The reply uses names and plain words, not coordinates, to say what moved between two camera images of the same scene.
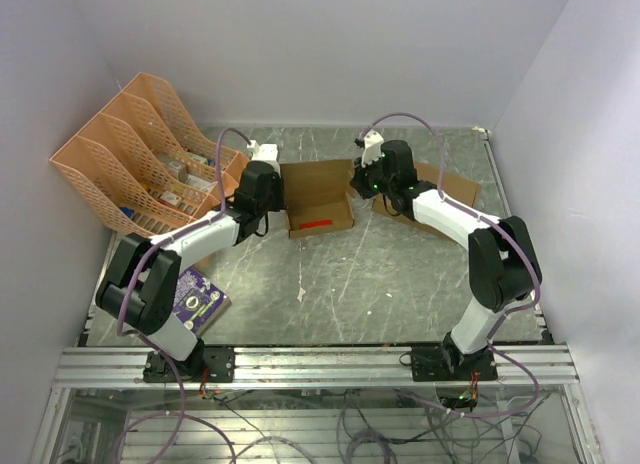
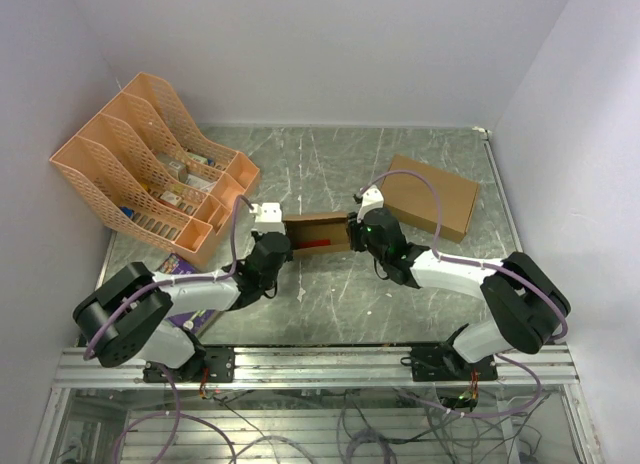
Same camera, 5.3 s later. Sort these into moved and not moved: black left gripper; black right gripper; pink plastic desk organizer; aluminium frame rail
Moved: black left gripper; black right gripper
Not moved: aluminium frame rail; pink plastic desk organizer
